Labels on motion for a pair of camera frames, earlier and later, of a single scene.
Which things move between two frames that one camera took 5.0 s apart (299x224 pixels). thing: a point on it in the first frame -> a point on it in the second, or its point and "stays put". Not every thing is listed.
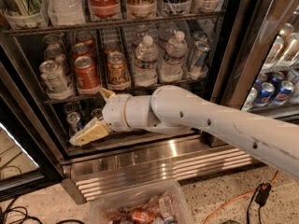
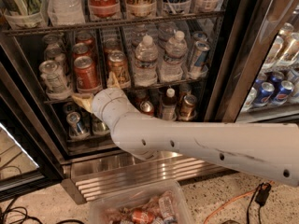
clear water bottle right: (172, 67) stays put
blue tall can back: (200, 35) stays put
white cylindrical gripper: (114, 113) -> (104, 103)
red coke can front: (87, 76) stays put
